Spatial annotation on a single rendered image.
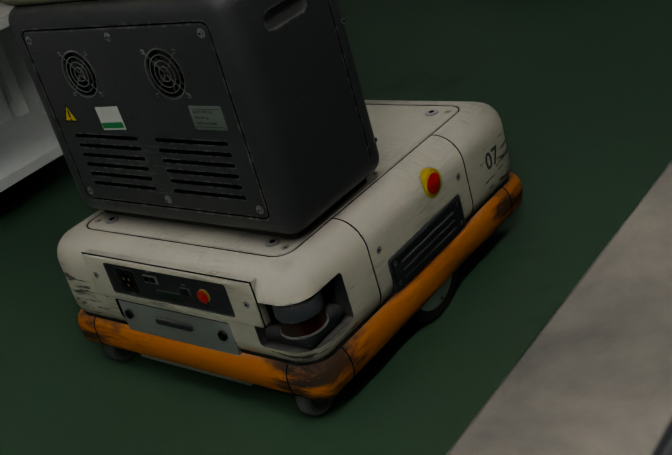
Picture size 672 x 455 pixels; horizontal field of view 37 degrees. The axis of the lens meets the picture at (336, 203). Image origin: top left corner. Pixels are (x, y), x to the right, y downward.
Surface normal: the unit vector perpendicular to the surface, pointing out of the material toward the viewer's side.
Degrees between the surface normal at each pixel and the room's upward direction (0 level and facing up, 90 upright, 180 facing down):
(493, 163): 90
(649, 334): 0
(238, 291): 90
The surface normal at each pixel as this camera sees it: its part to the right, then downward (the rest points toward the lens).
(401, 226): 0.77, 0.07
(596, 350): -0.26, -0.87
